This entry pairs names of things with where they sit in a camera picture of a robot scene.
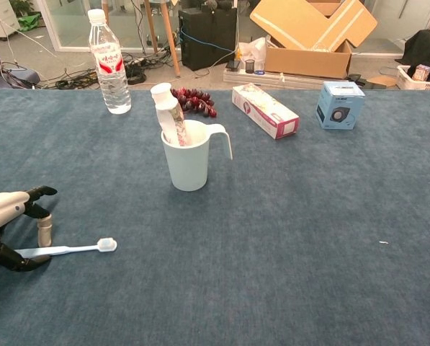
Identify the bunch of red grapes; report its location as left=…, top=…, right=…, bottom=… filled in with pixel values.
left=170, top=87, right=218, bottom=118

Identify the open cardboard box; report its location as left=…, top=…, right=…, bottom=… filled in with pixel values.
left=249, top=0, right=379, bottom=80

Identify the white mug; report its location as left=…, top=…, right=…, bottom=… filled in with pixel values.
left=161, top=120, right=233, bottom=192

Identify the stack of aluminium rails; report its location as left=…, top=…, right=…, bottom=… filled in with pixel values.
left=223, top=66, right=352, bottom=90

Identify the white plastic bag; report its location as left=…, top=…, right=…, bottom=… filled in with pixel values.
left=236, top=36, right=268, bottom=72

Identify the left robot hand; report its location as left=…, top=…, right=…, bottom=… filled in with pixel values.
left=0, top=185, right=58, bottom=273

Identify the floral toothpaste tube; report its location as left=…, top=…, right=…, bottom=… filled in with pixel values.
left=150, top=82, right=194, bottom=148

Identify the blue felt table mat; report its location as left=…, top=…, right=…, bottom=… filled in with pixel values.
left=0, top=88, right=430, bottom=346

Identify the green bag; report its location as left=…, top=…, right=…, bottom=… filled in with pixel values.
left=16, top=12, right=42, bottom=32

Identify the light blue toothbrush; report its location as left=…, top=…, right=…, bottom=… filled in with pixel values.
left=0, top=237, right=117, bottom=264

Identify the black computer tower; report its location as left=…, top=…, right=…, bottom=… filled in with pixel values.
left=178, top=6, right=238, bottom=72

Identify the small printed carton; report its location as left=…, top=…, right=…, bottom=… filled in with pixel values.
left=411, top=63, right=430, bottom=82

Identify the clear water bottle red label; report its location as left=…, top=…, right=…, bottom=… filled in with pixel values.
left=87, top=9, right=133, bottom=115

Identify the blue speaker box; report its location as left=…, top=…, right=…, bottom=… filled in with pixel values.
left=315, top=81, right=366, bottom=130

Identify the wooden table leg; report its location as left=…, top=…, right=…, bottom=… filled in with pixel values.
left=143, top=0, right=159, bottom=55
left=158, top=0, right=182, bottom=79

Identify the pink floral long box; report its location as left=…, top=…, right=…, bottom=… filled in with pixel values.
left=231, top=83, right=300, bottom=141

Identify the white plastic basket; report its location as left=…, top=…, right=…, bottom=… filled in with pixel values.
left=395, top=64, right=430, bottom=91

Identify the black cloth cover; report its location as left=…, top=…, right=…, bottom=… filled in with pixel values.
left=403, top=29, right=430, bottom=79

